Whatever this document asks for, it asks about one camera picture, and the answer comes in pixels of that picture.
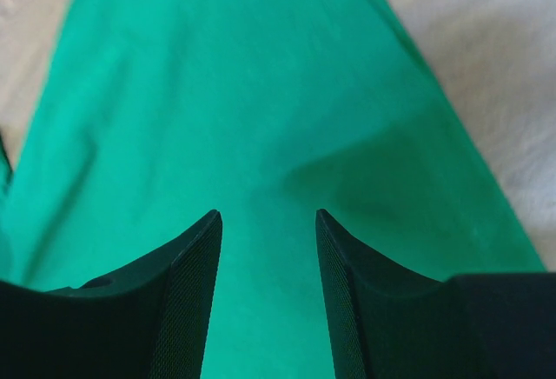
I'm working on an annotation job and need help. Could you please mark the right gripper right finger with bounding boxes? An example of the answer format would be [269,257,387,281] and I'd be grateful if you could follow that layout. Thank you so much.
[315,209,555,378]

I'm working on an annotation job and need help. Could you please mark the green t-shirt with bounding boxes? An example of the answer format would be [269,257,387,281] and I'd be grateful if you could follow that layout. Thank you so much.
[1,0,543,378]

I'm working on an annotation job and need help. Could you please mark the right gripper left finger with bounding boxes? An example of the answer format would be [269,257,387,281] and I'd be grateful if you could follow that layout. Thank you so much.
[1,210,222,378]

